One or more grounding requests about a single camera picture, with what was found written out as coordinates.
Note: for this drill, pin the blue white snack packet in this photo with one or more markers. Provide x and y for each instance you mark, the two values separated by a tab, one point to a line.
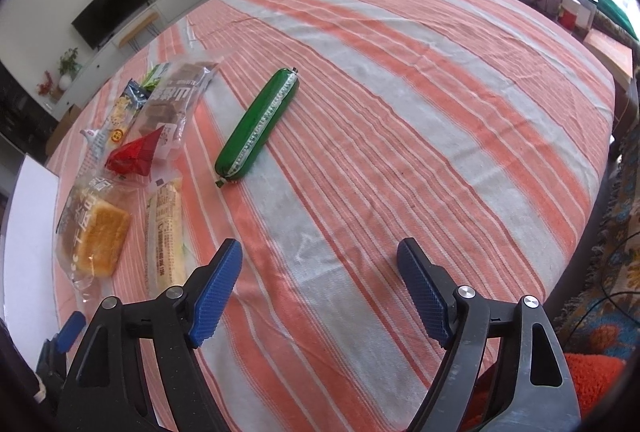
119	115

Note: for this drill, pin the red flowers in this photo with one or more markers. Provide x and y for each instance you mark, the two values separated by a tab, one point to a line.
46	85

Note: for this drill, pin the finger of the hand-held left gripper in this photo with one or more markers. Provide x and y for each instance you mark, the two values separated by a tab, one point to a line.
70	327

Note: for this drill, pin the green snack packet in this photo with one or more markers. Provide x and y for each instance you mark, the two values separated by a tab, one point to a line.
155	75

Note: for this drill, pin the plant in white vase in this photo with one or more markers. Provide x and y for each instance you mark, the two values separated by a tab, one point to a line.
67	67

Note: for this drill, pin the yellow bread packet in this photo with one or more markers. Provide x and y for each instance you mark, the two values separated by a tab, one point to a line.
100	232

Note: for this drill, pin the black television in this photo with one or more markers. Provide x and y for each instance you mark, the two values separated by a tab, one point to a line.
110	7

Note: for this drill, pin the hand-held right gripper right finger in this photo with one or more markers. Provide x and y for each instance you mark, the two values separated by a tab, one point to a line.
425	297

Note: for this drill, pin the wooden stool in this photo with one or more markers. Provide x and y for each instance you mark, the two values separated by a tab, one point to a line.
137	26

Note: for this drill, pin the clear plastic strip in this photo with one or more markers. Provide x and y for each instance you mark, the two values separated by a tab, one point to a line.
189	32

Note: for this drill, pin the red cup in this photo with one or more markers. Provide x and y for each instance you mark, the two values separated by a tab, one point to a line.
572	15

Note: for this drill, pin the green cloth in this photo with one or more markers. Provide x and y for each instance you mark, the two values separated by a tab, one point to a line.
615	7

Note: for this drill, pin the red triangular snack packet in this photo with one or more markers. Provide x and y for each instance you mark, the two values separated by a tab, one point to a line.
132	155

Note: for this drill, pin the orange striped cloth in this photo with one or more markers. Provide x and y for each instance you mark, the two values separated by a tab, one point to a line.
400	112

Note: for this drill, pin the cream sandwich packet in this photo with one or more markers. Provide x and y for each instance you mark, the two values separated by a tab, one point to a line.
165	222

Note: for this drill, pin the green sausage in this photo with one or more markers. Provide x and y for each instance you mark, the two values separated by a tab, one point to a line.
257	127

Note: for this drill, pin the white panel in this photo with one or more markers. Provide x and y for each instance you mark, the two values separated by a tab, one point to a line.
27	232

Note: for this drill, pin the brown cake packet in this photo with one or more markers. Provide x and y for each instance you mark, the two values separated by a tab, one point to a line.
175	102

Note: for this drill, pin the patterned floral blanket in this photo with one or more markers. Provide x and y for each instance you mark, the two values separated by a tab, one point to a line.
610	252

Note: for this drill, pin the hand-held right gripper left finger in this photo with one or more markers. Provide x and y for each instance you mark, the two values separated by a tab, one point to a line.
215	297

